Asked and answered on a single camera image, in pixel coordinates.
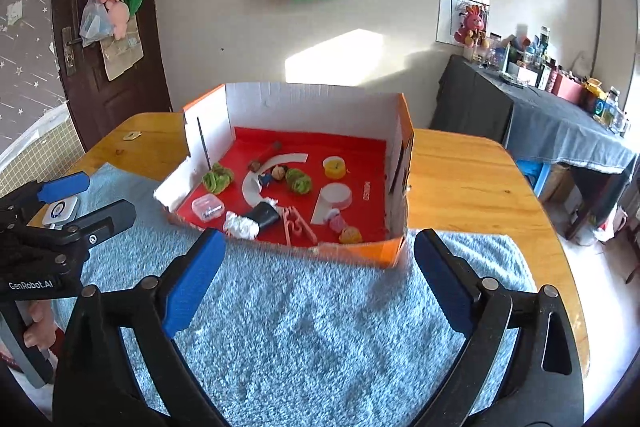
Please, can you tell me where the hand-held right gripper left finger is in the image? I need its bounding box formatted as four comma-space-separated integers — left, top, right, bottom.
52, 228, 228, 427

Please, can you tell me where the black-haired doll figurine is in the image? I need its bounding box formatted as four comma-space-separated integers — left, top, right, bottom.
257, 164, 288, 188

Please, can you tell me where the person's left hand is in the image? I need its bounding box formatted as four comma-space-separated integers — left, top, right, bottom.
22, 299, 63, 353

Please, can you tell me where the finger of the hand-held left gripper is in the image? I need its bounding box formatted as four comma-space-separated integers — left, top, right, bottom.
60, 199, 137, 250
0, 173, 92, 212

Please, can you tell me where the pink rabbit toy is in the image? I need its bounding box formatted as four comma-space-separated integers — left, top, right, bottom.
454, 4, 488, 46

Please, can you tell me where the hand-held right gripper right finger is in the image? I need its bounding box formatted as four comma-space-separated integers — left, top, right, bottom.
413, 229, 585, 427

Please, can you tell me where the blue plastic stool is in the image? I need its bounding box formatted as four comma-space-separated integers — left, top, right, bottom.
515, 159, 551, 198

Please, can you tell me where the cluster of bottles and jars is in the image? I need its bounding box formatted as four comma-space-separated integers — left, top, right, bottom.
462, 24, 633, 138

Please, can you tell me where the red plastic toy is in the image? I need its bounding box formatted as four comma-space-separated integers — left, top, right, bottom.
274, 205, 318, 248

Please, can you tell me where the blue fluffy blanket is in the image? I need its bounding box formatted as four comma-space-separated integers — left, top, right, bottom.
52, 162, 538, 427

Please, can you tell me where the black paper cup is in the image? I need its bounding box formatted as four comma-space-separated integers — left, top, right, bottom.
250, 201, 282, 230

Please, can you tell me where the pale pink plush toy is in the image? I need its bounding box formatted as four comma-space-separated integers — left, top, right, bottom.
105, 2, 131, 40

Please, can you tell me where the beige hanging organizer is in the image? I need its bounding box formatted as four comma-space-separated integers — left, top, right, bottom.
100, 14, 145, 82

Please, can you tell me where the clear plastic container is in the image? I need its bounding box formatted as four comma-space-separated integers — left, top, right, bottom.
191, 193, 224, 222

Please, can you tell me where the yellow round lid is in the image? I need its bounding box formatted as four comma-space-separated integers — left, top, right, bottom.
322, 157, 347, 180

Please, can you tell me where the dark brown door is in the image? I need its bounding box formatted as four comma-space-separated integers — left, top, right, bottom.
52, 0, 173, 152

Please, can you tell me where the green crocheted cabbage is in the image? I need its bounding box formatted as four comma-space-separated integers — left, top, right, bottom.
285, 168, 312, 196
201, 162, 235, 194

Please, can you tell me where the clear plastic bag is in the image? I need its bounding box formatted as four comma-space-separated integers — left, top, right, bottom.
80, 0, 113, 48

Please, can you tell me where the white rounded device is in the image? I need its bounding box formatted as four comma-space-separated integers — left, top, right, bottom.
42, 196, 81, 229

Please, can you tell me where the red tube toy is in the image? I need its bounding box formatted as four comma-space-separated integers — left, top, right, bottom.
248, 139, 281, 174

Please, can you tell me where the small pink yellow figurine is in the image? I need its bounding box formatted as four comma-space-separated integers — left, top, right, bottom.
327, 212, 362, 245

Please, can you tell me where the orange cardboard box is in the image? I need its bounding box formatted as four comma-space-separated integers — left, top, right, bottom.
152, 82, 416, 269

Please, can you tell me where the metal door handle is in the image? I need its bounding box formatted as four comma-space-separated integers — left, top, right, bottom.
61, 27, 81, 75

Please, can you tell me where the cloth covered side table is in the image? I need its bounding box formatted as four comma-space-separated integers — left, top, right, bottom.
430, 54, 638, 240

